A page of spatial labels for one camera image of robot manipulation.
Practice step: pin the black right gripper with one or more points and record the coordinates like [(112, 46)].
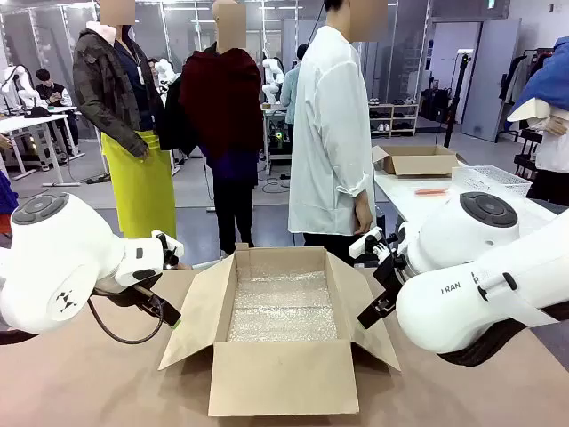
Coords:
[(392, 278)]

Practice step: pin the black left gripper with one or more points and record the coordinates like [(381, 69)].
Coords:
[(149, 300)]

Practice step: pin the person's right forearm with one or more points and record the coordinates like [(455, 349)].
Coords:
[(361, 199)]

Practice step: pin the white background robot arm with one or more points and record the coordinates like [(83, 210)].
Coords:
[(271, 73), (165, 69), (22, 82)]

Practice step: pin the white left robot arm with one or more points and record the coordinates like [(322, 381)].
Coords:
[(58, 249)]

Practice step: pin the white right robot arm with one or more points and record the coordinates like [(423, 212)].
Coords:
[(467, 302)]

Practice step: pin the person's right hand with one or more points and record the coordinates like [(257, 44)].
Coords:
[(363, 218)]

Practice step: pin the clear bubble wrap sheet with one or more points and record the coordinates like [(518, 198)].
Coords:
[(280, 311)]

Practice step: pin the open brown cardboard box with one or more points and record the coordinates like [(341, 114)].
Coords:
[(284, 378)]

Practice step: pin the white side table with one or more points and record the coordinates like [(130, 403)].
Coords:
[(400, 198)]

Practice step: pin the orange flat item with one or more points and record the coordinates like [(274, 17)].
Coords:
[(429, 192)]

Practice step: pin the small open cardboard box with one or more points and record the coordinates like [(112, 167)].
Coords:
[(422, 166)]

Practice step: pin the white plastic mesh basket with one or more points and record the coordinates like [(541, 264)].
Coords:
[(489, 180)]

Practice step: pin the person in white shirt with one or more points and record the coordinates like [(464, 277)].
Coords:
[(324, 133)]

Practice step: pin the wooden shoe rack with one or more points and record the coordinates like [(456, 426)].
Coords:
[(393, 120)]

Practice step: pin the black computer with lights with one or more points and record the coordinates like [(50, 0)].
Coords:
[(279, 138)]

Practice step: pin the blue and red garment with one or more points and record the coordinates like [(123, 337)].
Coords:
[(5, 200)]

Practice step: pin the black tripod stand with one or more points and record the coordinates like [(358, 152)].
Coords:
[(453, 115)]

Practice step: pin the black metal rack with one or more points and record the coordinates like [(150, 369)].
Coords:
[(526, 160)]

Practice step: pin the mannequin in maroon shawl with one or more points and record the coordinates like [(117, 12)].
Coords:
[(222, 98)]

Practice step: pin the mannequin with yellow skirt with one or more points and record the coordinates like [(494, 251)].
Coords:
[(106, 89)]

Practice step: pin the person in teal top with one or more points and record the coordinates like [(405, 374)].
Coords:
[(291, 89)]

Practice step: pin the white office desk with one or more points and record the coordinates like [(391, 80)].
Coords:
[(26, 122)]

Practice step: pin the seated person in black jacket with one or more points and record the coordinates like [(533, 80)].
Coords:
[(49, 91)]

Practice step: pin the clothing rack with garments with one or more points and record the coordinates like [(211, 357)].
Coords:
[(515, 80)]

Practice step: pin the figure in blue top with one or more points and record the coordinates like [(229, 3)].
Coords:
[(547, 89)]

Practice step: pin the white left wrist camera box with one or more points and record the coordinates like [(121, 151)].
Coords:
[(175, 250)]

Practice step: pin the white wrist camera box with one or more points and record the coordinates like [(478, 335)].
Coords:
[(175, 250), (362, 244)]

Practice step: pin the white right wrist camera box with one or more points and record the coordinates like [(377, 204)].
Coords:
[(362, 244)]

